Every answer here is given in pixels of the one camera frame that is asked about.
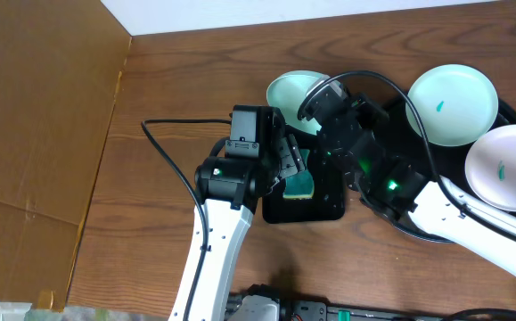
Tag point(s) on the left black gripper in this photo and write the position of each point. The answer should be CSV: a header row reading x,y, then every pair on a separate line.
x,y
290,157

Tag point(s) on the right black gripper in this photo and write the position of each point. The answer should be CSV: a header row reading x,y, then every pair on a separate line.
x,y
335,107

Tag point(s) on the green yellow sponge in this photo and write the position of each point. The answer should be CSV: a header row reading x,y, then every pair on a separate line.
x,y
299,187

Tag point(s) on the mint green plate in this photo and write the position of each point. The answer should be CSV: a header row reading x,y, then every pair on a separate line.
x,y
456,103
287,93

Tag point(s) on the white plate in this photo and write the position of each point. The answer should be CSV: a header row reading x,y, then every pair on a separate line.
x,y
490,168

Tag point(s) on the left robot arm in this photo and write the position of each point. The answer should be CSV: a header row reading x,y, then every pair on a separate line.
x,y
259,154

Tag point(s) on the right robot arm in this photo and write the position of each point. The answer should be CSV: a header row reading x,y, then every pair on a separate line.
x,y
390,184

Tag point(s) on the black rectangular water tray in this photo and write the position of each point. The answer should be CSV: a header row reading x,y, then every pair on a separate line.
x,y
328,202

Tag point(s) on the round black serving tray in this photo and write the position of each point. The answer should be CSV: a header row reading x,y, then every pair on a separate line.
x,y
398,137

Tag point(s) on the brown cardboard panel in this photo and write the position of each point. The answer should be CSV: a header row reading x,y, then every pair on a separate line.
x,y
60,65

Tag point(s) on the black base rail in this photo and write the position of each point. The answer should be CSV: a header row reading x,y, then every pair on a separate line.
x,y
264,302

